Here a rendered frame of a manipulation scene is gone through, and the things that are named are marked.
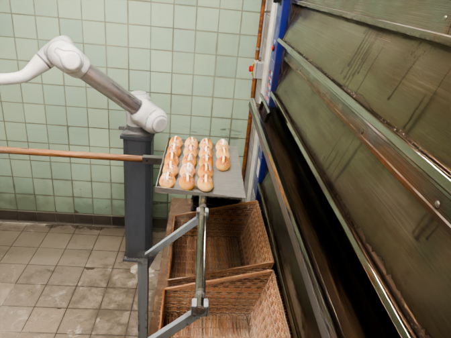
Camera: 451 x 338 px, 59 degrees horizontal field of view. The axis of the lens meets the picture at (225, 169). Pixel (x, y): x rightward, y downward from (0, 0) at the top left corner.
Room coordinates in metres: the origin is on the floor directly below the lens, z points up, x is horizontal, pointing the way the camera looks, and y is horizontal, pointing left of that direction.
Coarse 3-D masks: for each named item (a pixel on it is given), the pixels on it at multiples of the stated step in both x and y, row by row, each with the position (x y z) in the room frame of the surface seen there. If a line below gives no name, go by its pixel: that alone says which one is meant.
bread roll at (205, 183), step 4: (200, 176) 1.48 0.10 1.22; (204, 176) 1.45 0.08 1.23; (208, 176) 1.46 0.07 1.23; (200, 180) 1.44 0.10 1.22; (204, 180) 1.43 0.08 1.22; (208, 180) 1.43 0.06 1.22; (212, 180) 1.46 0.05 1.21; (200, 184) 1.43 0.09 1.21; (204, 184) 1.42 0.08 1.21; (208, 184) 1.42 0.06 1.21; (212, 184) 1.44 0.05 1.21; (200, 188) 1.42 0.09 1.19; (204, 188) 1.41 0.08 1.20; (208, 188) 1.41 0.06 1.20
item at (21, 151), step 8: (0, 152) 1.58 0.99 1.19; (8, 152) 1.58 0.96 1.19; (16, 152) 1.59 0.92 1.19; (24, 152) 1.59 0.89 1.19; (32, 152) 1.59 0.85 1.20; (40, 152) 1.60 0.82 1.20; (48, 152) 1.60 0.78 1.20; (56, 152) 1.60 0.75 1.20; (64, 152) 1.61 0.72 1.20; (72, 152) 1.61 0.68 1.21; (80, 152) 1.62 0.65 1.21; (88, 152) 1.63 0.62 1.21; (120, 160) 1.63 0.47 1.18; (128, 160) 1.63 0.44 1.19; (136, 160) 1.63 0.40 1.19
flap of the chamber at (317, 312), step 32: (256, 128) 1.63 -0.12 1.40; (288, 128) 1.69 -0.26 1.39; (288, 160) 1.30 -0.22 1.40; (320, 192) 1.10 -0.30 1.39; (288, 224) 0.88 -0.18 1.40; (320, 224) 0.90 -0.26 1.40; (320, 256) 0.75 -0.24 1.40; (352, 256) 0.78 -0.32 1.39; (352, 288) 0.66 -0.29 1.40; (320, 320) 0.56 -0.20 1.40; (352, 320) 0.57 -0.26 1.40; (384, 320) 0.59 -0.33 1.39
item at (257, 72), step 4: (256, 60) 2.64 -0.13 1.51; (252, 64) 2.66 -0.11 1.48; (256, 64) 2.57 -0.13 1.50; (260, 64) 2.57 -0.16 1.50; (256, 68) 2.57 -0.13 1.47; (260, 68) 2.57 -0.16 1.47; (252, 72) 2.61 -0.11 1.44; (256, 72) 2.57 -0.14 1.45; (260, 72) 2.57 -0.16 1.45; (256, 76) 2.57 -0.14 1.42; (260, 76) 2.57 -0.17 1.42
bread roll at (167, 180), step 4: (164, 172) 1.46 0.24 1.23; (168, 172) 1.46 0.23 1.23; (164, 176) 1.43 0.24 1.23; (168, 176) 1.43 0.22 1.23; (172, 176) 1.44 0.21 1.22; (160, 180) 1.42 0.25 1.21; (164, 180) 1.41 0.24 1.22; (168, 180) 1.41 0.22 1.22; (172, 180) 1.43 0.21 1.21; (160, 184) 1.41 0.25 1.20; (164, 184) 1.40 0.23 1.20; (168, 184) 1.40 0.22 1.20; (172, 184) 1.42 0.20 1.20
